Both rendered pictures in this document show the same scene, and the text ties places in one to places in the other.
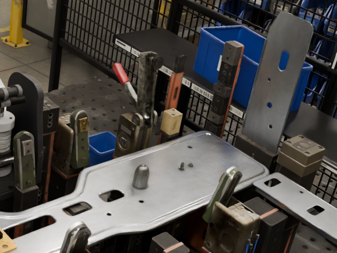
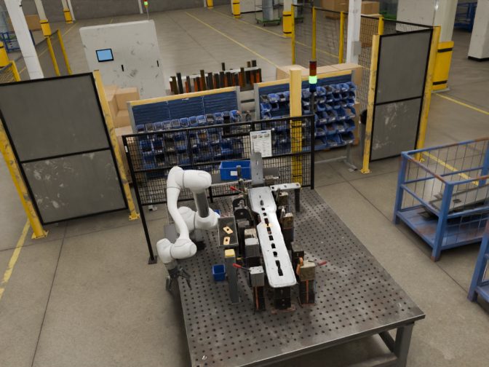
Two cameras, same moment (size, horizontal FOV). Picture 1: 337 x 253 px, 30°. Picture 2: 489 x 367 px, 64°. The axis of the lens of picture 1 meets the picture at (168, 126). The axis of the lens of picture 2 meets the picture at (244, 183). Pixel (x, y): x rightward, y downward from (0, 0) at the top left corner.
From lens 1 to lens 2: 2.70 m
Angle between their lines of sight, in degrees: 39
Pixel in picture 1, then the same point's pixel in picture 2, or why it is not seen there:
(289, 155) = (268, 180)
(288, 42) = (256, 158)
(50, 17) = (59, 211)
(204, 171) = (263, 194)
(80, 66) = (83, 222)
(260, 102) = (254, 175)
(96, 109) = not seen: hidden behind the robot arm
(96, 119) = not seen: hidden behind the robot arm
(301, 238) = not seen: hidden behind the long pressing
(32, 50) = (53, 231)
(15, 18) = (37, 223)
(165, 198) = (268, 202)
